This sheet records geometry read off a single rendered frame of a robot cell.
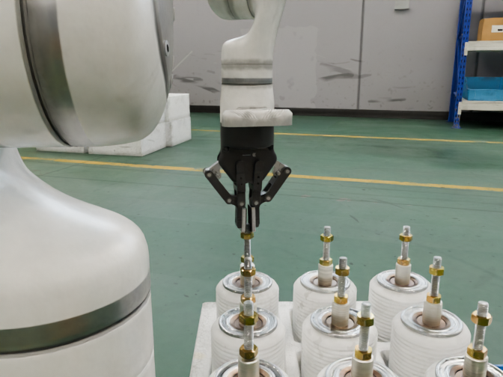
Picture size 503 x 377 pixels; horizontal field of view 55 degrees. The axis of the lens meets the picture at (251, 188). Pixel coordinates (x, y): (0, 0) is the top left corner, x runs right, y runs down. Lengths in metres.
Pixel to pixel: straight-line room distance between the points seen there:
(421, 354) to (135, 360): 0.48
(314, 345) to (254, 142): 0.27
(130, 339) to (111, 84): 0.11
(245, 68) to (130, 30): 0.48
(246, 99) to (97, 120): 0.47
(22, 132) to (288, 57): 5.65
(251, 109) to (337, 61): 5.09
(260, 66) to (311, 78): 5.12
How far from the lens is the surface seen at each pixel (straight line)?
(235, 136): 0.64
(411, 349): 0.65
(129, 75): 0.16
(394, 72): 5.66
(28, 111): 0.18
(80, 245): 0.20
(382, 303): 0.75
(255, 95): 0.64
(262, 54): 0.64
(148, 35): 0.17
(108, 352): 0.21
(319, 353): 0.62
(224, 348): 0.61
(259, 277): 0.75
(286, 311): 0.81
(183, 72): 6.25
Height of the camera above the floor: 0.57
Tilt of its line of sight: 14 degrees down
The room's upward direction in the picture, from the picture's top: straight up
